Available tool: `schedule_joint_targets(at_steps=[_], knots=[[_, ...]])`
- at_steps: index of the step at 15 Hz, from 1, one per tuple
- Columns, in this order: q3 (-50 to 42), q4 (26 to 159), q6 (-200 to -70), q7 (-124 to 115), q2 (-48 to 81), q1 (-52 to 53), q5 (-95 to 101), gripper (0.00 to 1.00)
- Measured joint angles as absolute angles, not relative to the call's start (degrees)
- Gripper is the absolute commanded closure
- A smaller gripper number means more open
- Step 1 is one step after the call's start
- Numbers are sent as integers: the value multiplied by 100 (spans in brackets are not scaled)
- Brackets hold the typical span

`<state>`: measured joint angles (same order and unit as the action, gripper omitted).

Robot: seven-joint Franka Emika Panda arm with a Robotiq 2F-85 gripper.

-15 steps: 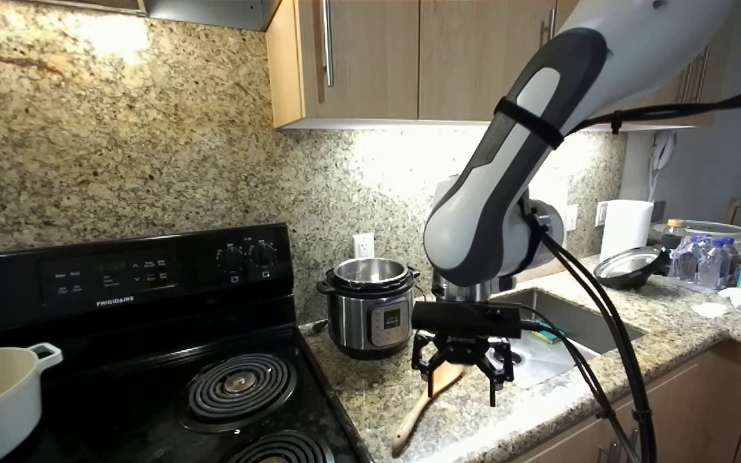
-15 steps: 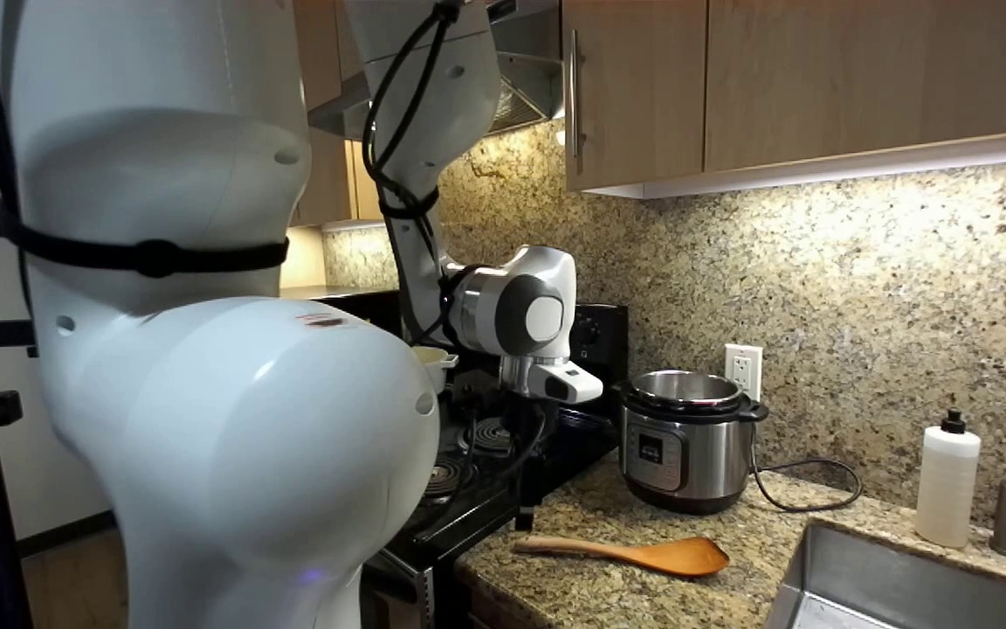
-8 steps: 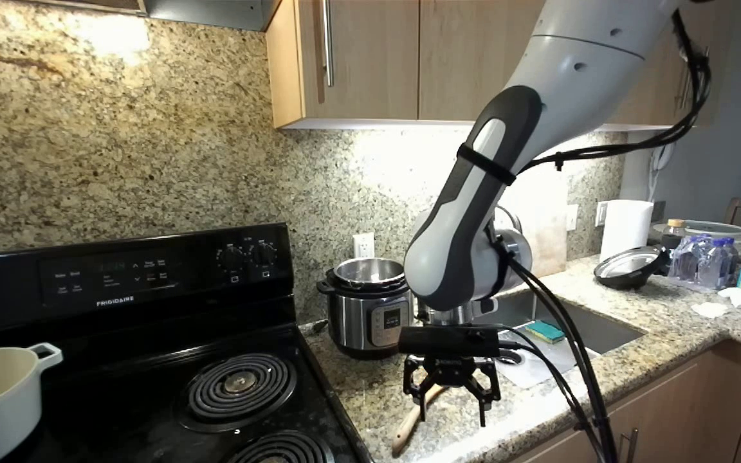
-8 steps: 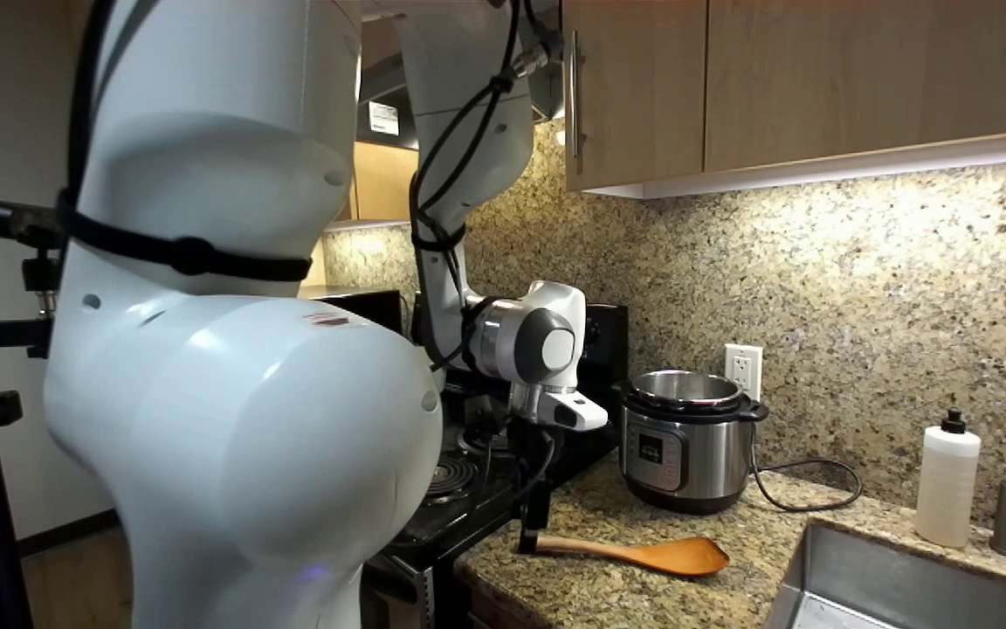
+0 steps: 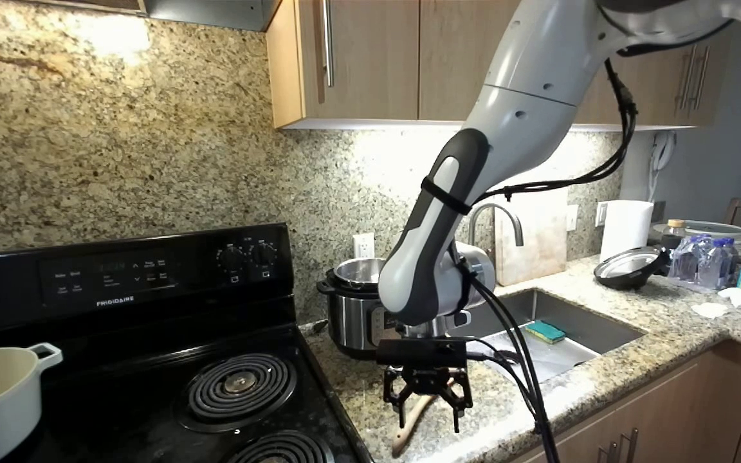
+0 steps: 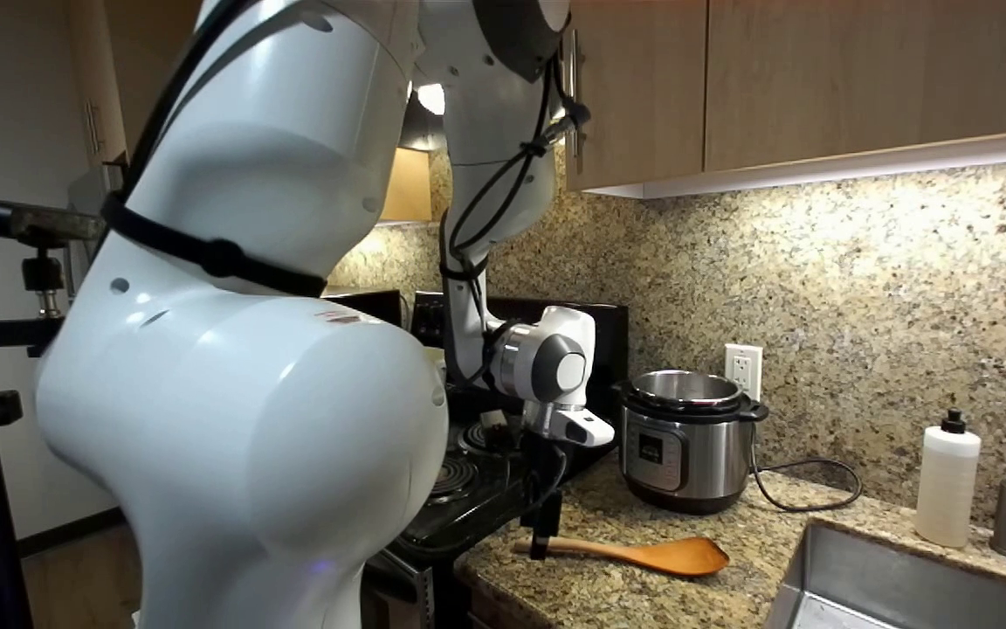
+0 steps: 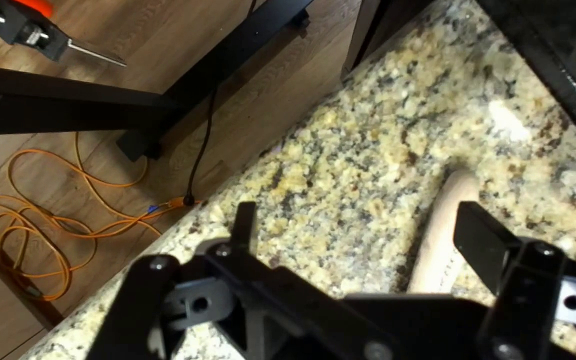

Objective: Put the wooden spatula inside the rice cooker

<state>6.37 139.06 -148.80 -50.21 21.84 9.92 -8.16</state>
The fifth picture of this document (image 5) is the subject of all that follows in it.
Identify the wooden base cabinets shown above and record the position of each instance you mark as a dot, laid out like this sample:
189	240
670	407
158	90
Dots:
688	412

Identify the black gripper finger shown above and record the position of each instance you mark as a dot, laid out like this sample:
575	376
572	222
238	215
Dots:
403	416
458	417

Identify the silver faucet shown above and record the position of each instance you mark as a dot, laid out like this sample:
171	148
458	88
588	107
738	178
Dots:
512	219

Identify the wooden wall cabinet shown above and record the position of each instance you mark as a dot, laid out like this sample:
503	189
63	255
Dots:
372	61

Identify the white paper towel roll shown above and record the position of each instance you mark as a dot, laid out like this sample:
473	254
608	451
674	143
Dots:
626	231

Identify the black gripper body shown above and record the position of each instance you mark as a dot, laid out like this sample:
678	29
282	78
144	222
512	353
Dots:
427	382

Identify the pack of water bottles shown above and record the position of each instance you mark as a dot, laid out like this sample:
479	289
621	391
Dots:
706	261

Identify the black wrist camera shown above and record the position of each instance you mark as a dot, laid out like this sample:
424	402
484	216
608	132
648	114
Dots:
422	352

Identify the wooden spatula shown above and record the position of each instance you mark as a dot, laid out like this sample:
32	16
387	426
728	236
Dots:
404	439

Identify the silver rice cooker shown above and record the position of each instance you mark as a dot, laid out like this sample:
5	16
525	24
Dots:
352	317

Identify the black frying pan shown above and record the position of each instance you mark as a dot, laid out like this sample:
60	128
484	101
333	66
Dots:
628	269

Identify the white wall outlet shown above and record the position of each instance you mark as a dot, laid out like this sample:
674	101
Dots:
363	246

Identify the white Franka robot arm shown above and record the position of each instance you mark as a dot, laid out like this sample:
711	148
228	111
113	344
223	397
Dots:
525	87

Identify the green sponge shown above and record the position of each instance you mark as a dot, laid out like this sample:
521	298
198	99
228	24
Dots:
547	332

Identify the black electric stove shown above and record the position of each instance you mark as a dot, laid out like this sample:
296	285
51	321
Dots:
130	344

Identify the stainless steel sink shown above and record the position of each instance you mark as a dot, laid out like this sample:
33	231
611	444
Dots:
585	323

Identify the grey round tray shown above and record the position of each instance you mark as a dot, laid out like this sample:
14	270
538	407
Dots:
713	231

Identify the steel range hood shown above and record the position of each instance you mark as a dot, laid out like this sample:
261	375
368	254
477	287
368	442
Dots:
206	13

